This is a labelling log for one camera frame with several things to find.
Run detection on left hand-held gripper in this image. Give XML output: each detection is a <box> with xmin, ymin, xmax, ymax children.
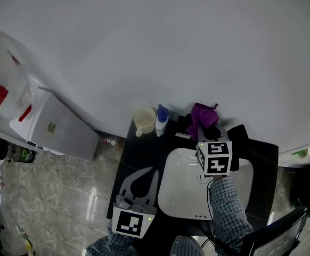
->
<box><xmin>112</xmin><ymin>166</ymin><xmax>161</xmax><ymax>241</ymax></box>

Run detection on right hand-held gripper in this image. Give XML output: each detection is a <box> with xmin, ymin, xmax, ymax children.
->
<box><xmin>196</xmin><ymin>124</ymin><xmax>233</xmax><ymax>177</ymax></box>

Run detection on purple cloth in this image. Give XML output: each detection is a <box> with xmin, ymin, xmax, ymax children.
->
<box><xmin>186</xmin><ymin>102</ymin><xmax>220</xmax><ymax>141</ymax></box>

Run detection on black soap dispenser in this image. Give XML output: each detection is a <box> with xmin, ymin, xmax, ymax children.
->
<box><xmin>175</xmin><ymin>113</ymin><xmax>199</xmax><ymax>140</ymax></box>

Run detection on person's right forearm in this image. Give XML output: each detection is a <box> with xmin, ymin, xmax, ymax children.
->
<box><xmin>207</xmin><ymin>175</ymin><xmax>254</xmax><ymax>253</ymax></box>

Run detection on person's left forearm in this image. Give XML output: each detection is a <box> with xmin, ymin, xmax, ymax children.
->
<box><xmin>85</xmin><ymin>219</ymin><xmax>140</xmax><ymax>256</ymax></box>

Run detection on white bottle with blue cap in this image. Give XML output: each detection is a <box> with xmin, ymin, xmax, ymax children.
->
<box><xmin>154</xmin><ymin>103</ymin><xmax>170</xmax><ymax>138</ymax></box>

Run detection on blurry red and white objects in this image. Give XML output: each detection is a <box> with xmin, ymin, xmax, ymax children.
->
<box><xmin>100</xmin><ymin>135</ymin><xmax>117</xmax><ymax>146</ymax></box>

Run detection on green bottle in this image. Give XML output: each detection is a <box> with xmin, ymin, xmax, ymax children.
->
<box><xmin>290</xmin><ymin>148</ymin><xmax>309</xmax><ymax>158</ymax></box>

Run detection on white water dispenser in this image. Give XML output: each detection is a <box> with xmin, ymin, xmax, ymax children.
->
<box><xmin>9</xmin><ymin>85</ymin><xmax>101</xmax><ymax>162</ymax></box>

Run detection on black faucet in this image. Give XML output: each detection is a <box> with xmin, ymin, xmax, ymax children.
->
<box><xmin>223</xmin><ymin>124</ymin><xmax>249</xmax><ymax>173</ymax></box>

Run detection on white sink basin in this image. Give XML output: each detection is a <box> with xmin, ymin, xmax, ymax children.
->
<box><xmin>157</xmin><ymin>147</ymin><xmax>254</xmax><ymax>221</ymax></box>

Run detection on cream mug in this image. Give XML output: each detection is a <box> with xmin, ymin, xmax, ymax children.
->
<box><xmin>132</xmin><ymin>107</ymin><xmax>157</xmax><ymax>138</ymax></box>

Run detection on person's plaid shirt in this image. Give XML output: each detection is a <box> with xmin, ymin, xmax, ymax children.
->
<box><xmin>169</xmin><ymin>235</ymin><xmax>206</xmax><ymax>256</ymax></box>

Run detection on black trash bin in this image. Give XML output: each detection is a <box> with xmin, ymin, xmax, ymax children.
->
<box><xmin>290</xmin><ymin>166</ymin><xmax>310</xmax><ymax>219</ymax></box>

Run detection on green labelled can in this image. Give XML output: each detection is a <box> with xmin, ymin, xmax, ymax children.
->
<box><xmin>11</xmin><ymin>143</ymin><xmax>36</xmax><ymax>164</ymax></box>

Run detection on green packet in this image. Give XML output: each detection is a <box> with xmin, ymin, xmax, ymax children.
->
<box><xmin>16</xmin><ymin>225</ymin><xmax>35</xmax><ymax>251</ymax></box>

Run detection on black pot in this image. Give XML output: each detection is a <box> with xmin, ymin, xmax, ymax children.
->
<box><xmin>0</xmin><ymin>138</ymin><xmax>9</xmax><ymax>162</ymax></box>

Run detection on clear water jug red label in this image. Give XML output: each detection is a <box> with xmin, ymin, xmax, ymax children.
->
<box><xmin>0</xmin><ymin>30</ymin><xmax>28</xmax><ymax>117</ymax></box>

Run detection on black cable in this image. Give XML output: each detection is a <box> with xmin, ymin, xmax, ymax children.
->
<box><xmin>199</xmin><ymin>179</ymin><xmax>225</xmax><ymax>252</ymax></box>

